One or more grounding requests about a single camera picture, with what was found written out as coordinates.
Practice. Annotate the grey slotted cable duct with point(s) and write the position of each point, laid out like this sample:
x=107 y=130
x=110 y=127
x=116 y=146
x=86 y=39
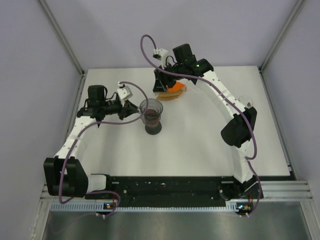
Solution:
x=78 y=207

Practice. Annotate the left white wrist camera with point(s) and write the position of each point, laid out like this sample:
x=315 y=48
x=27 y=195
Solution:
x=124 y=93

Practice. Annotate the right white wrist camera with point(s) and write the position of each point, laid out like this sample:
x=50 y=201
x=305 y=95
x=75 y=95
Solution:
x=161 y=55

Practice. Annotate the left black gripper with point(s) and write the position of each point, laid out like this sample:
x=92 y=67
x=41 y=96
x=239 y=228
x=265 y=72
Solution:
x=128 y=109

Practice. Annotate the aluminium frame rail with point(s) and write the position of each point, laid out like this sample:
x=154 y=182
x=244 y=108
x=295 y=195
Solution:
x=274 y=188

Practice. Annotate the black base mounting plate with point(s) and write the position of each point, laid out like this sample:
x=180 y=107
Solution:
x=177 y=191

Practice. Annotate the orange coffee filter package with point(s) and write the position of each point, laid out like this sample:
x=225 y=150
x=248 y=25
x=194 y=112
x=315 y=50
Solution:
x=176 y=87

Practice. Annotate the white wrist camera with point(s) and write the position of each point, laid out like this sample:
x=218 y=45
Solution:
x=161 y=55
x=124 y=93

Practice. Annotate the glass carafe with red rim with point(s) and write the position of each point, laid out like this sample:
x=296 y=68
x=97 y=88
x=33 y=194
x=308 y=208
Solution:
x=152 y=125

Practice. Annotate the clear plastic coffee dripper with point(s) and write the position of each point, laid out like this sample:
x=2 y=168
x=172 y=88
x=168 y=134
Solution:
x=151 y=103

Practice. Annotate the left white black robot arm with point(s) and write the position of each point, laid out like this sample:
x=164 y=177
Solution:
x=68 y=175

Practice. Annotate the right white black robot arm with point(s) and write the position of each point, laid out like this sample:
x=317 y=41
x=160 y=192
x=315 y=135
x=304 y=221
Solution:
x=240 y=118

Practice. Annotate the brown paper filter stack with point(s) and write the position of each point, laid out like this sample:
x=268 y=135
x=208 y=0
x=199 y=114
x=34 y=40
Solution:
x=168 y=96

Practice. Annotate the clear glass with brown band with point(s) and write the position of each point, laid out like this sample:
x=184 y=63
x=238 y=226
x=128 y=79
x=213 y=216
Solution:
x=246 y=101

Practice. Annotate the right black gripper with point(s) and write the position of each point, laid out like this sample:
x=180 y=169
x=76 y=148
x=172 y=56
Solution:
x=161 y=81

